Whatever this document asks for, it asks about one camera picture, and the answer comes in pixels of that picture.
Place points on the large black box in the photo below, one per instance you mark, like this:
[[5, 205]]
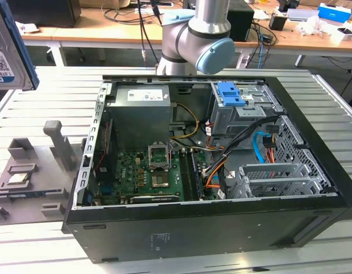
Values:
[[44, 11]]

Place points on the black graphics card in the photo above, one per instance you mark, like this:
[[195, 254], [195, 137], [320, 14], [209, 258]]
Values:
[[153, 199]]

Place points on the black RAM slot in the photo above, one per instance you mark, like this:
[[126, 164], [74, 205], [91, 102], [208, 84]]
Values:
[[185, 177]]

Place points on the metal disk bay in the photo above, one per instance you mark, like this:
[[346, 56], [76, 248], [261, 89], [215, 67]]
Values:
[[278, 171]]

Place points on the white packaging pile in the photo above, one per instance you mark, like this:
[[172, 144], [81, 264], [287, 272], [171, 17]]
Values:
[[309, 25]]

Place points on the blue and white tissue box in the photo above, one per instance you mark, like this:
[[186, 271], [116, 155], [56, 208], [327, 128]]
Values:
[[334, 11]]

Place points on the green RAM stick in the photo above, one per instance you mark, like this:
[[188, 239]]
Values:
[[197, 177]]

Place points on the white crumpled paper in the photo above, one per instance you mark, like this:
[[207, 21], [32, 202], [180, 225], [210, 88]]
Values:
[[28, 27]]

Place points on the silver CPU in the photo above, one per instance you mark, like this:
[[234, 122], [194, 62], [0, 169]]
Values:
[[18, 178]]

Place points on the grey parts rack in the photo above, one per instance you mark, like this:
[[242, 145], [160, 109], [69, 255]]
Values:
[[27, 205]]

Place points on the hard disk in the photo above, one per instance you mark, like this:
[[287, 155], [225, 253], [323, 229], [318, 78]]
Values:
[[4, 42]]

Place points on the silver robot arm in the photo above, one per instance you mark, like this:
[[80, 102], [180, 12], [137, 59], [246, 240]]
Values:
[[193, 31]]

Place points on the black PC case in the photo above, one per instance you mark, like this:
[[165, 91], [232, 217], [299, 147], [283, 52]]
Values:
[[193, 234]]

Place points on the green motherboard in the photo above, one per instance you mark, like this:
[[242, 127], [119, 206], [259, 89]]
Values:
[[130, 174]]

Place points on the blue plastic drive bracket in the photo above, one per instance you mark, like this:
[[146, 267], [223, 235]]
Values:
[[227, 97]]

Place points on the grey power supply unit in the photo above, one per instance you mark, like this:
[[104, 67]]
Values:
[[138, 114]]

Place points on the wooden desk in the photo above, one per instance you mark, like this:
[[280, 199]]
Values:
[[107, 34]]

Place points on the CPU socket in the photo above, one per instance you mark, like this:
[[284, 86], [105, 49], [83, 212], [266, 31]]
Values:
[[161, 179]]

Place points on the grey metal drive cage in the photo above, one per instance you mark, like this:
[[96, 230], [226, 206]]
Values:
[[230, 120]]

